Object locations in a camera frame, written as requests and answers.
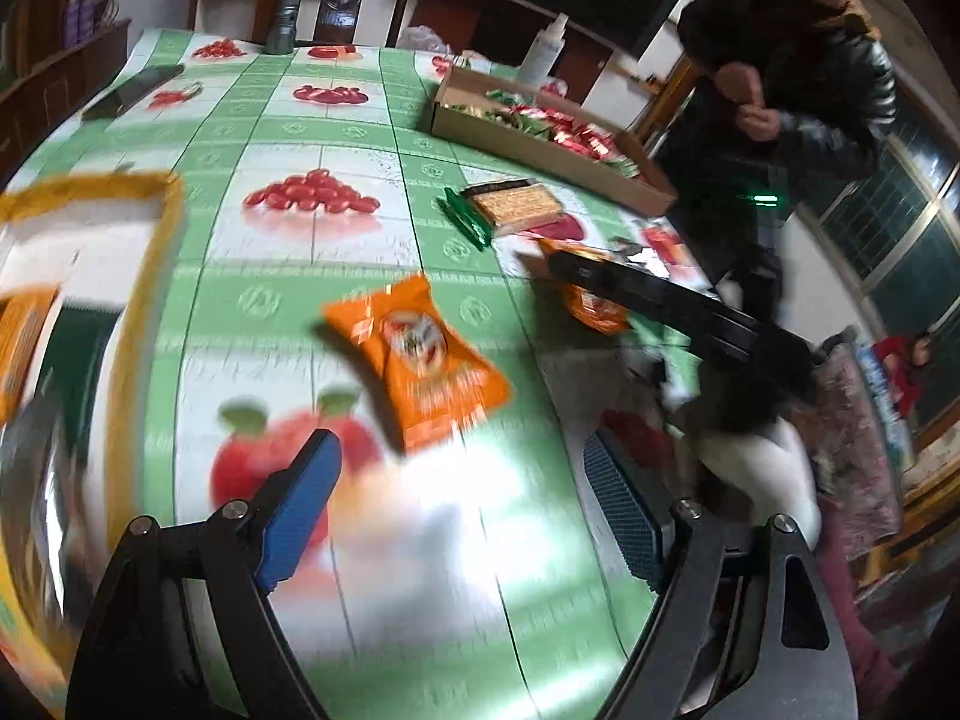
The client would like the floral cushion chair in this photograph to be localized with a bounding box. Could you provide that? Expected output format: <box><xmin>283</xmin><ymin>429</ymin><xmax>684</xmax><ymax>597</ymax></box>
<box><xmin>810</xmin><ymin>330</ymin><xmax>912</xmax><ymax>563</ymax></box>

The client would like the orange snack packet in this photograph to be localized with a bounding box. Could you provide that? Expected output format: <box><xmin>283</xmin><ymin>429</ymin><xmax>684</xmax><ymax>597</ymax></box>
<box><xmin>322</xmin><ymin>274</ymin><xmax>512</xmax><ymax>455</ymax></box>
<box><xmin>536</xmin><ymin>236</ymin><xmax>635</xmax><ymax>337</ymax></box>

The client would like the green-ended cracker packet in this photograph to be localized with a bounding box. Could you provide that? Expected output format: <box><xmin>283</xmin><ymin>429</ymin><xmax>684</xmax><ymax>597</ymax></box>
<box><xmin>439</xmin><ymin>178</ymin><xmax>565</xmax><ymax>250</ymax></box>

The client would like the orange cracker packet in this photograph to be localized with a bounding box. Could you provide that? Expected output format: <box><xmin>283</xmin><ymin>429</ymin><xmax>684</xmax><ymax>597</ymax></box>
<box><xmin>0</xmin><ymin>285</ymin><xmax>61</xmax><ymax>421</ymax></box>

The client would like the black remote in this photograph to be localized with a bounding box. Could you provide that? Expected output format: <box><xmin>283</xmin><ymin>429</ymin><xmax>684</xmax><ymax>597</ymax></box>
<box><xmin>81</xmin><ymin>64</ymin><xmax>186</xmax><ymax>121</ymax></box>

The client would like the metal cylinder flask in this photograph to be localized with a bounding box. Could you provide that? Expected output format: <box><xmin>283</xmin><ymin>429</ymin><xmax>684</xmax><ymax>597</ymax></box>
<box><xmin>266</xmin><ymin>0</ymin><xmax>310</xmax><ymax>55</ymax></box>

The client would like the yellow bordered pack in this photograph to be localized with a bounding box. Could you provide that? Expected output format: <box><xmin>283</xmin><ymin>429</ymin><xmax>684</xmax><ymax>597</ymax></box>
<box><xmin>0</xmin><ymin>171</ymin><xmax>187</xmax><ymax>698</ymax></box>

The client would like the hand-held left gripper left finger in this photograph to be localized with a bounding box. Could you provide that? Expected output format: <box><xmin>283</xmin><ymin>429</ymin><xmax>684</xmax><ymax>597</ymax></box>
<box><xmin>66</xmin><ymin>429</ymin><xmax>344</xmax><ymax>720</ymax></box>

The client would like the dark wooden sideboard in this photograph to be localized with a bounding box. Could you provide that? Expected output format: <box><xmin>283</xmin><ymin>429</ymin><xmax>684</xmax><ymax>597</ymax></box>
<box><xmin>0</xmin><ymin>15</ymin><xmax>132</xmax><ymax>181</ymax></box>

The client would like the green framed window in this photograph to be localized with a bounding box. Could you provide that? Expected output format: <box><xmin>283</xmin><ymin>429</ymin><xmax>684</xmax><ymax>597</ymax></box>
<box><xmin>795</xmin><ymin>90</ymin><xmax>960</xmax><ymax>421</ymax></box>

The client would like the pile of snack packets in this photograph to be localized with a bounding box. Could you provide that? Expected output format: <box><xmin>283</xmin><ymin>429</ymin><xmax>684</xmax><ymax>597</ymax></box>
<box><xmin>461</xmin><ymin>86</ymin><xmax>638</xmax><ymax>166</ymax></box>

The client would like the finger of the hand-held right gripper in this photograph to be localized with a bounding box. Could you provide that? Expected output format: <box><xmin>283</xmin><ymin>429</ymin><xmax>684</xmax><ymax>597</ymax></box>
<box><xmin>546</xmin><ymin>249</ymin><xmax>822</xmax><ymax>398</ymax></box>

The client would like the person's right forearm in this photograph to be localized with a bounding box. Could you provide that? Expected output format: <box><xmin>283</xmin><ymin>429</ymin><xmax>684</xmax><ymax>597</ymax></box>
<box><xmin>675</xmin><ymin>412</ymin><xmax>822</xmax><ymax>541</ymax></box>

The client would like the fruit print tablecloth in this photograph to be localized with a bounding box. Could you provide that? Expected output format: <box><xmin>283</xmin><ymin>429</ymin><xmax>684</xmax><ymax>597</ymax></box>
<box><xmin>0</xmin><ymin>26</ymin><xmax>721</xmax><ymax>720</ymax></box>

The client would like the white spray bottle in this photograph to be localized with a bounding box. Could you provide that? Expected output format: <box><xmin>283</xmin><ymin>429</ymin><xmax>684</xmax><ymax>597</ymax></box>
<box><xmin>519</xmin><ymin>13</ymin><xmax>571</xmax><ymax>89</ymax></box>

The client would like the white plastic bag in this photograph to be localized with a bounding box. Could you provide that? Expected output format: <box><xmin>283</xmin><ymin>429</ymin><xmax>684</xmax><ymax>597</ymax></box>
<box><xmin>396</xmin><ymin>24</ymin><xmax>455</xmax><ymax>53</ymax></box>

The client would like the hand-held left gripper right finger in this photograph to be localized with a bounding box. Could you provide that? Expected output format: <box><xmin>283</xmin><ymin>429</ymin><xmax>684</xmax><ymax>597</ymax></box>
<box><xmin>583</xmin><ymin>431</ymin><xmax>860</xmax><ymax>720</ymax></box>

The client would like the cardboard tray box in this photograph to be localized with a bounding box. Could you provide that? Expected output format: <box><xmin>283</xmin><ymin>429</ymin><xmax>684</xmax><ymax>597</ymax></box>
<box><xmin>431</xmin><ymin>64</ymin><xmax>680</xmax><ymax>217</ymax></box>

